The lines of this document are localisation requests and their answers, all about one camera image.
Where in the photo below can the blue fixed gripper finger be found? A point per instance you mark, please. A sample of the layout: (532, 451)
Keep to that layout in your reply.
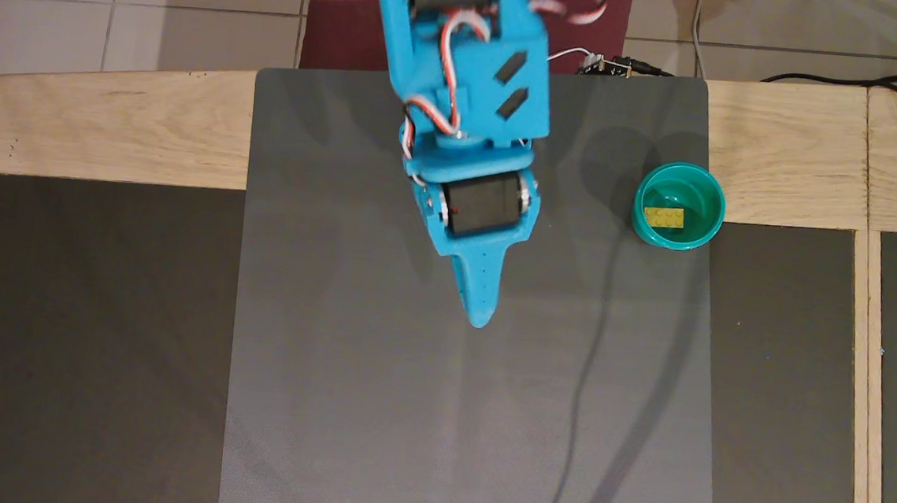
(482, 285)

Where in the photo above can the blue gripper body with servo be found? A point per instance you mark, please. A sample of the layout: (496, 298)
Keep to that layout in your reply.
(486, 211)

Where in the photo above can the cream lego brick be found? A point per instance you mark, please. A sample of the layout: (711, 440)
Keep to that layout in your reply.
(664, 217)

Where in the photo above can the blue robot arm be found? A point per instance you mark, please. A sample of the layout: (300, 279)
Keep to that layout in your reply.
(469, 64)

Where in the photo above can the grey rubber mat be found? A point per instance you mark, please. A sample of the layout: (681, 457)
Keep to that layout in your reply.
(331, 354)

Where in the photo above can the small controller circuit board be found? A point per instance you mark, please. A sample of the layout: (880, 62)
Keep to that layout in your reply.
(602, 65)

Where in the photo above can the black power plug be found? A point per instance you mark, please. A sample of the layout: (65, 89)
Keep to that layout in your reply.
(647, 66)

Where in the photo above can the green plastic cup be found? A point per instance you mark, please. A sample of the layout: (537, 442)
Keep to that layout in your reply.
(704, 210)

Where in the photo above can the maroon padded chair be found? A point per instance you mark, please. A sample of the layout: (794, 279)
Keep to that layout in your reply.
(346, 15)

